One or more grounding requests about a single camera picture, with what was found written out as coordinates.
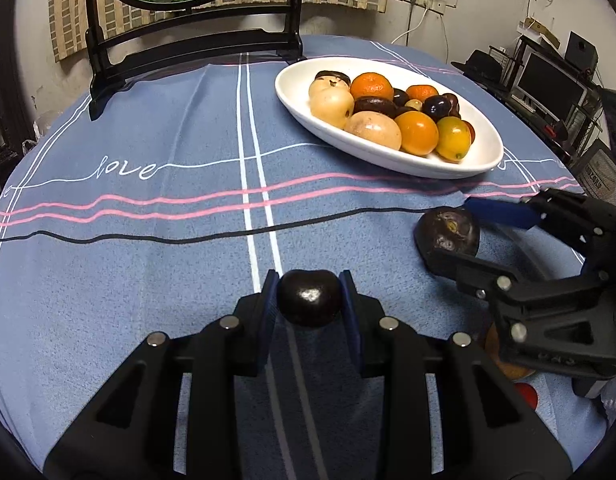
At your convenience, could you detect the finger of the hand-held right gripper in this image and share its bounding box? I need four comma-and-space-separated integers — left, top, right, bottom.
422, 247, 615, 307
462, 187, 616, 261

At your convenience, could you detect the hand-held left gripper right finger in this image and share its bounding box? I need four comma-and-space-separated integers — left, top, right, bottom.
338, 269, 574, 480

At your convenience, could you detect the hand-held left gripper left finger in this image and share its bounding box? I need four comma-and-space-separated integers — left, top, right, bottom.
42, 269, 281, 480

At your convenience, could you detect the golden tan oval fruit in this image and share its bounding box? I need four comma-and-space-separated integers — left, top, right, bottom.
484, 324, 536, 380

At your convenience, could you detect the yellow orange round fruit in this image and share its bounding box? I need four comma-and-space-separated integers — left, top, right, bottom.
435, 116, 472, 162

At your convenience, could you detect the smooth orange round fruit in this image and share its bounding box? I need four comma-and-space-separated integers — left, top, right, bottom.
394, 110, 440, 156

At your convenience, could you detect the white oval plate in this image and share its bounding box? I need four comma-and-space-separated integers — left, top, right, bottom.
274, 56, 504, 180

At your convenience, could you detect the beige round fruit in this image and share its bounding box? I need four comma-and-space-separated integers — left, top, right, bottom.
344, 111, 403, 151

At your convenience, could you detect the smooth cream round fruit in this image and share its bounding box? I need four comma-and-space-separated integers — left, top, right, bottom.
309, 91, 355, 129

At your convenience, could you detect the cream ribbed fruit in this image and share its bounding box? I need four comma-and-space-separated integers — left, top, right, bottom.
308, 78, 351, 103

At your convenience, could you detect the black computer desk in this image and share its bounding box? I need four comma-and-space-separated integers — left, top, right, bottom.
453, 35, 609, 161

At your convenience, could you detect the computer monitor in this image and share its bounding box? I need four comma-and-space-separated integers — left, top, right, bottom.
517, 50, 589, 121

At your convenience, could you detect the blue striped tablecloth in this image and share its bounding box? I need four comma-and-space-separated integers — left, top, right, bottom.
0, 35, 604, 480

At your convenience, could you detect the black brimmed hat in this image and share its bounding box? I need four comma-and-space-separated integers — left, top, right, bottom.
450, 50, 511, 83

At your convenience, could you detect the black speaker box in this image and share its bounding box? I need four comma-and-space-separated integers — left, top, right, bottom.
565, 31, 600, 73

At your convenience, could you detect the flat cardboard box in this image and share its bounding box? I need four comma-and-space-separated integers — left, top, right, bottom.
519, 19, 561, 45

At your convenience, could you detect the beige checked curtain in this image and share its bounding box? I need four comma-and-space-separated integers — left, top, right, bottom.
48, 0, 393, 63

